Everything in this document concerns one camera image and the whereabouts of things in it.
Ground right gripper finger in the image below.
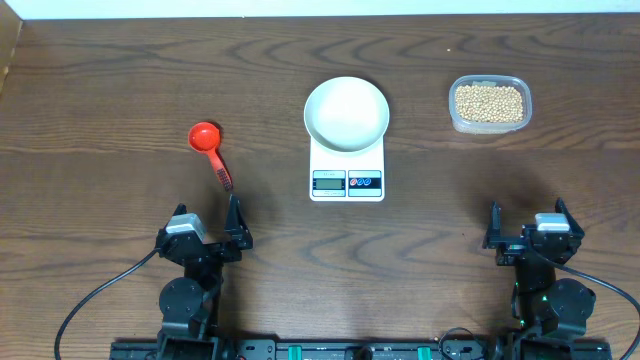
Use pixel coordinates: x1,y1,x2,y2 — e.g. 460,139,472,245
555,198,585,238
482,202,502,249

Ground red plastic measuring scoop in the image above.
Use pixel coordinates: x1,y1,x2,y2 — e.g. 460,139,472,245
188,122,233,192

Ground white digital kitchen scale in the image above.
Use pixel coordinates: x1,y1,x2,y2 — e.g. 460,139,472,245
309,139,385,202

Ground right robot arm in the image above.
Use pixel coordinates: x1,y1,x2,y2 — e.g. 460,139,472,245
483,199,596,359

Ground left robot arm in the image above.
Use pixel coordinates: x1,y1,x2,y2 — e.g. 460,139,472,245
155,195,253,360

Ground white ceramic bowl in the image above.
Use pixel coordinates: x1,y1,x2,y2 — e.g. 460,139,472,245
303,76,391,153

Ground soybeans in container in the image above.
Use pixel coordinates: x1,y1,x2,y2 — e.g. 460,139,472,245
454,85,524,123

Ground clear plastic container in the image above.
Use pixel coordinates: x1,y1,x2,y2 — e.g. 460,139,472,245
448,75,533,135

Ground cardboard panel at left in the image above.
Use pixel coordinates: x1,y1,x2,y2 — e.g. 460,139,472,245
0,0,23,90

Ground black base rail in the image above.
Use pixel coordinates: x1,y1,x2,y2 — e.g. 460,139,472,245
108,337,614,360

